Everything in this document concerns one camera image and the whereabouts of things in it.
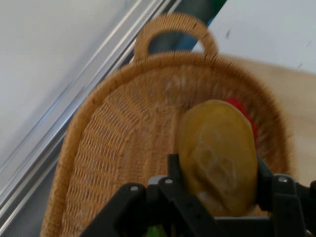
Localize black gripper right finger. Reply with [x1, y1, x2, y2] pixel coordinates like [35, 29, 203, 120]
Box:
[256, 153, 316, 237]

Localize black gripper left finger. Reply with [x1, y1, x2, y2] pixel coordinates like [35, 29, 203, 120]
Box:
[79, 153, 216, 237]

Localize brown potato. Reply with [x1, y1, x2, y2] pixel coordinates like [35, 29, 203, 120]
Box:
[176, 98, 259, 218]

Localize green bell pepper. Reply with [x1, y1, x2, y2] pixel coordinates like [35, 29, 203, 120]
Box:
[147, 225, 164, 237]

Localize red apple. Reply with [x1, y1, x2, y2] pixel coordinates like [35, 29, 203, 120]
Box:
[221, 97, 259, 147]

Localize wooden cutting board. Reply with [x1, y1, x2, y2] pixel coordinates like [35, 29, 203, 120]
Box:
[218, 52, 316, 218]

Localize green foam mat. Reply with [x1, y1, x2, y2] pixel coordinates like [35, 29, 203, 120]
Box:
[211, 0, 229, 9]

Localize oval wicker basket with handles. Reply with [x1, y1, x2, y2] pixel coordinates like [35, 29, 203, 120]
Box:
[40, 12, 296, 237]

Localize aluminium wall rail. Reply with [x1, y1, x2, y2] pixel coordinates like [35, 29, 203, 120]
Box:
[0, 0, 185, 219]

